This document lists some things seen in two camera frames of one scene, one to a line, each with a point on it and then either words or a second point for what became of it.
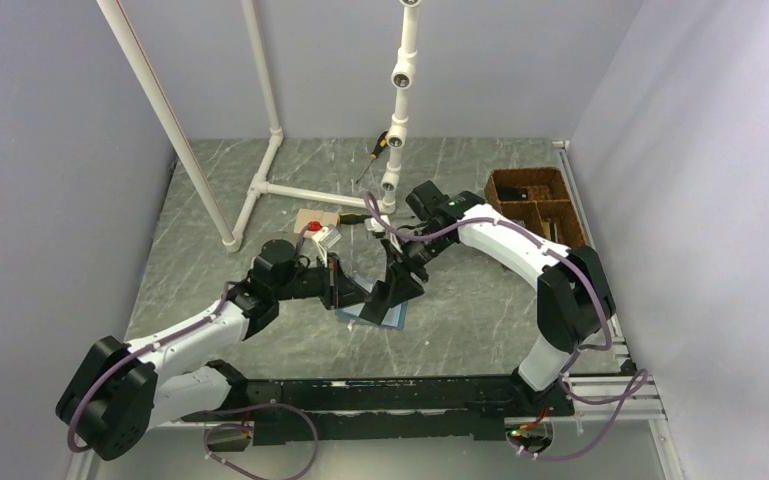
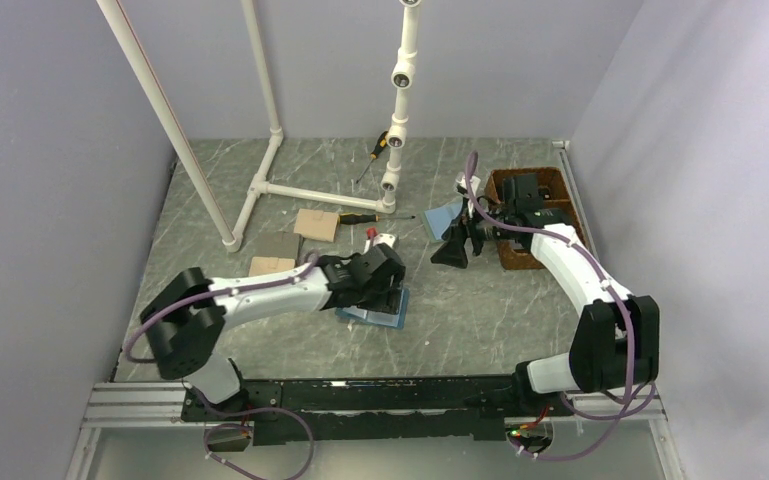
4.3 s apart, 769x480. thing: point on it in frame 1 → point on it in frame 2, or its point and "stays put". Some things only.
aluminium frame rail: x=624 y=394 stays put
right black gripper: x=401 y=285 → x=452 y=252
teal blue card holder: x=394 y=319 stays put
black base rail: x=301 y=412 stays put
